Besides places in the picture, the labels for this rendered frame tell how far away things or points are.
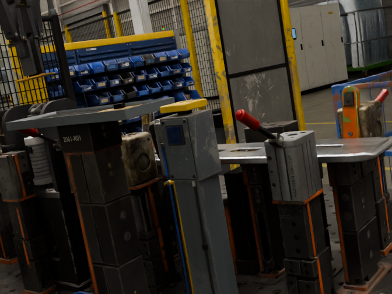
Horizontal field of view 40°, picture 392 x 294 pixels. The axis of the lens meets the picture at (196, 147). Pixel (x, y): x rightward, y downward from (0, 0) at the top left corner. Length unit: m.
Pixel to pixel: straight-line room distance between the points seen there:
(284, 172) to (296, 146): 0.06
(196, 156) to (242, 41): 3.74
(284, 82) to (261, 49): 0.41
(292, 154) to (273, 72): 3.91
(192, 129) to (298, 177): 0.22
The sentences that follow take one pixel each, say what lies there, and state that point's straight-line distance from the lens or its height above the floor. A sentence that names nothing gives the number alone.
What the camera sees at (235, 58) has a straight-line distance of 4.54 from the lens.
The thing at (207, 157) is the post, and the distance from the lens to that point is 0.92.
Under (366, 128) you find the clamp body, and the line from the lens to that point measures 1.29.
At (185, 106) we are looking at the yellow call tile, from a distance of 0.89.
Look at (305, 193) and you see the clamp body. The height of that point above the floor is 0.96.
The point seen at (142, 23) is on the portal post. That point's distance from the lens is 6.44.
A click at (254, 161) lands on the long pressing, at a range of 1.17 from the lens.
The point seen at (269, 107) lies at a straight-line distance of 4.83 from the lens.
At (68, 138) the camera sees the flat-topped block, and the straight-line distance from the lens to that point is 1.11.
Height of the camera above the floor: 1.23
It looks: 9 degrees down
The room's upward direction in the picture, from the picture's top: 10 degrees counter-clockwise
